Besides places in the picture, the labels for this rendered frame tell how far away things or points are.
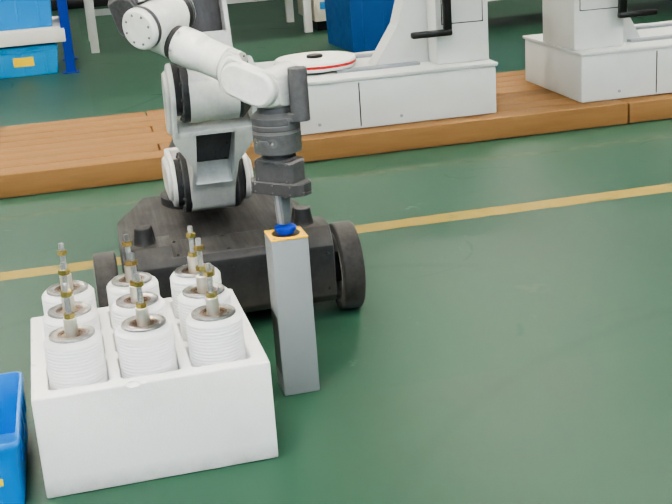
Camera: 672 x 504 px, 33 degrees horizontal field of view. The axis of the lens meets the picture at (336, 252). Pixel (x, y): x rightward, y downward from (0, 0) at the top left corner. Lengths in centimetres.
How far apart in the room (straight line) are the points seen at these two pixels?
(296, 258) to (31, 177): 193
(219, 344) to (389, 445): 35
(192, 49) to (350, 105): 201
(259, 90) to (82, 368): 56
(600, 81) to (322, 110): 105
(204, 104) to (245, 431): 74
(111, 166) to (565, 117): 163
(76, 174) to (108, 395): 208
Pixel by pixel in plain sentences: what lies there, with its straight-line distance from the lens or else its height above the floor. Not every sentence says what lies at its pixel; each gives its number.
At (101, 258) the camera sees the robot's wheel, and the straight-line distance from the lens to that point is 252.
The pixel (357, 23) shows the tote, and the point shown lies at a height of 16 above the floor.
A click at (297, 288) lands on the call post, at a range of 215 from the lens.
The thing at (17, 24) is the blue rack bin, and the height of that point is 28.
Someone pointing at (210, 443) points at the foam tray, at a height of 5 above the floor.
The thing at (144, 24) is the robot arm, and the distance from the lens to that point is 213.
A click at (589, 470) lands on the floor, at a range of 194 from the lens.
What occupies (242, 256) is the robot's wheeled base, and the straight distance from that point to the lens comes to 249.
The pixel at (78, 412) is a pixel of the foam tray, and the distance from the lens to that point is 193.
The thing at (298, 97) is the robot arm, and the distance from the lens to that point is 205.
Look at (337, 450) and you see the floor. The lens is 202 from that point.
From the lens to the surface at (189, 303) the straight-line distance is 204.
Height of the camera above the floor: 94
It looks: 18 degrees down
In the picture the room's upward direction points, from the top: 4 degrees counter-clockwise
